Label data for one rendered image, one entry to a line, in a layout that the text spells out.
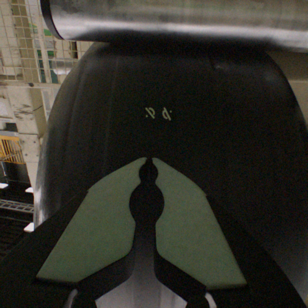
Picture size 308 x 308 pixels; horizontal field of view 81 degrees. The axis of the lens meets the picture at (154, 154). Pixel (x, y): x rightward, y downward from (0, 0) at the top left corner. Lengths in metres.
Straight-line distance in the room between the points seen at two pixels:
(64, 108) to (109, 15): 0.10
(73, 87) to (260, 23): 0.18
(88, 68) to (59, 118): 0.06
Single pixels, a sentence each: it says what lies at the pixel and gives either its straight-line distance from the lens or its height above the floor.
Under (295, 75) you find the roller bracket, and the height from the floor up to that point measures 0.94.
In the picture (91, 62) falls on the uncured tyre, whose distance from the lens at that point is 0.21.
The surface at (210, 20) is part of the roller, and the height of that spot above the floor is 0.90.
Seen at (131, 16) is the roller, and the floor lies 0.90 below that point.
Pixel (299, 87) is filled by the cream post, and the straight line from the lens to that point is 0.43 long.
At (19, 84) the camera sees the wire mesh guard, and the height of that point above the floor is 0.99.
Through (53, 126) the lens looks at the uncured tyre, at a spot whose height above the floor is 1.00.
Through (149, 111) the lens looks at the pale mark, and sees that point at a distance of 0.15.
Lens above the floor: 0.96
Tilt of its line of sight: 22 degrees up
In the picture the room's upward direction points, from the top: 177 degrees counter-clockwise
